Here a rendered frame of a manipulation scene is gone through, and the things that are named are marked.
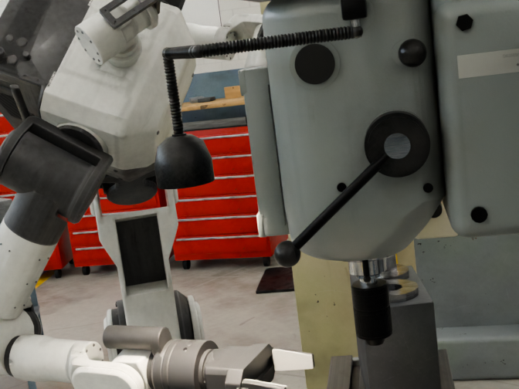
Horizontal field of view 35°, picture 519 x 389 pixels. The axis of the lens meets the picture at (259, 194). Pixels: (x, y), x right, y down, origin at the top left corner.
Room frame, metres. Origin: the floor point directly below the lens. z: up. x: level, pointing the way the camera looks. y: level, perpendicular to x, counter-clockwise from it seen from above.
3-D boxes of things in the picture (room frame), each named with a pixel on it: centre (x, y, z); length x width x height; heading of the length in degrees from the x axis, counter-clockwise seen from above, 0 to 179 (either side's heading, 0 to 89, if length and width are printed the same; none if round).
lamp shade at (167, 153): (1.02, 0.09, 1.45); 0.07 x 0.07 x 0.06
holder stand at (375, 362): (1.41, -0.21, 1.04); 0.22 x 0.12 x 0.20; 178
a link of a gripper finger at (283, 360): (1.13, -0.02, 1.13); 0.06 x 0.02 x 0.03; 66
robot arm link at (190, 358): (1.11, 0.09, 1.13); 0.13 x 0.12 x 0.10; 156
